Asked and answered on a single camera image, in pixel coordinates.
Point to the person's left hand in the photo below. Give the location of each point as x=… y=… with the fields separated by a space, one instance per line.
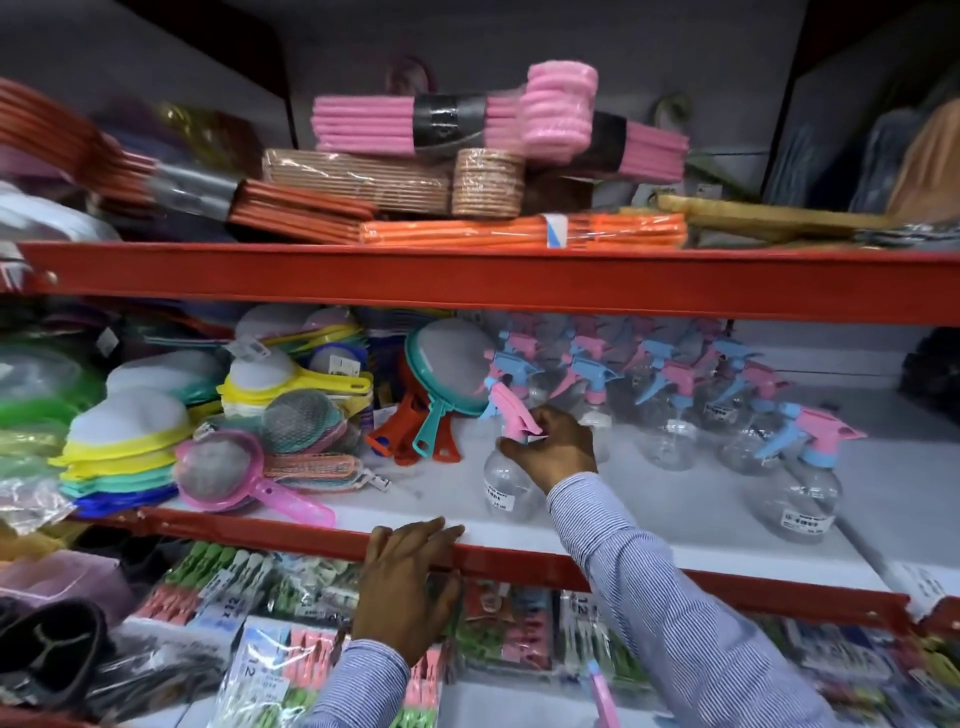
x=401 y=592

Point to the person's right hand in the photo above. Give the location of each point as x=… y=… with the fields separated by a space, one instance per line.
x=559 y=454

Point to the person's right thumb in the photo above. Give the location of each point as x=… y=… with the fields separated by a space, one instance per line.
x=516 y=450

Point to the person's left thumb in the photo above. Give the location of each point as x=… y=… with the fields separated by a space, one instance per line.
x=448 y=596

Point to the pink trigger clear spray bottle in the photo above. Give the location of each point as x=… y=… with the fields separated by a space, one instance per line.
x=506 y=480

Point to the person's left forearm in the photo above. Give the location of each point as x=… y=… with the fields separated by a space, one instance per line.
x=364 y=686

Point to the person's right forearm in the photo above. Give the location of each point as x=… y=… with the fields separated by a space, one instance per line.
x=675 y=622

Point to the teal rimmed mesh strainer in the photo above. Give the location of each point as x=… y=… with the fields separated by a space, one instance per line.
x=454 y=367

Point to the red plastic strainers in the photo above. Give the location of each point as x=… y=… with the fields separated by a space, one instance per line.
x=397 y=435

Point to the pile of clothespin packets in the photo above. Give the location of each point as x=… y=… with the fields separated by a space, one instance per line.
x=300 y=600

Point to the group of clear spray bottles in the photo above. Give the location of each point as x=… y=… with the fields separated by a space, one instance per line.
x=675 y=405

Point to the red metal shelving rack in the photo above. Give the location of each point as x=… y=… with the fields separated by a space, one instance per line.
x=525 y=281

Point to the pink blue plastic tool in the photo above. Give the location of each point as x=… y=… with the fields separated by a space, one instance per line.
x=602 y=697

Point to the small mesh strainers bundle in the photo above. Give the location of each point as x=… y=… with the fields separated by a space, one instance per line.
x=300 y=420

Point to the bundle of orange plastic hangers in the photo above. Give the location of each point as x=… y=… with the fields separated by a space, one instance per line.
x=480 y=231

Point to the pink rimmed mesh strainer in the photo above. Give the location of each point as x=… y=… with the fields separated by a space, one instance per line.
x=217 y=472

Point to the stack of yellow white strainers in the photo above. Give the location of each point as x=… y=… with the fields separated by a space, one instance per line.
x=262 y=375

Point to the bundle of beige padded hangers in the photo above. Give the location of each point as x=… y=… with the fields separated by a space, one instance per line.
x=352 y=180

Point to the bundle of yellow straw hangers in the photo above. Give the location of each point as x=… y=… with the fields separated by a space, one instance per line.
x=765 y=217

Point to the bundle of pink padded hangers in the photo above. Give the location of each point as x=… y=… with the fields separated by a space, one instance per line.
x=375 y=124

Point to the stack of yellow green strainers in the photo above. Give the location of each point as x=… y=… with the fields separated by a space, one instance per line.
x=127 y=442

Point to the pink plastic box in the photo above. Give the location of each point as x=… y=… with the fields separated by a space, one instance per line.
x=60 y=581

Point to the black plastic divided tray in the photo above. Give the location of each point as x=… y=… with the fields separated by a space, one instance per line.
x=52 y=652

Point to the dark bundle of goods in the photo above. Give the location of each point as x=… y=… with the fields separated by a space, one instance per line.
x=934 y=375

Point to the white shelf price label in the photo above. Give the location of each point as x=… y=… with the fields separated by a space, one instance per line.
x=926 y=589

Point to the pile of green plastic-wrapped goods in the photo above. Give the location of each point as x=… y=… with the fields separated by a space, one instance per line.
x=37 y=405

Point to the stack of packaged cloth items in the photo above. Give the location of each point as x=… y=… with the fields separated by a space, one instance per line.
x=877 y=157

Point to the white plastic-wrapped goods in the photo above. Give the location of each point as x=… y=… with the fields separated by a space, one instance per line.
x=45 y=217

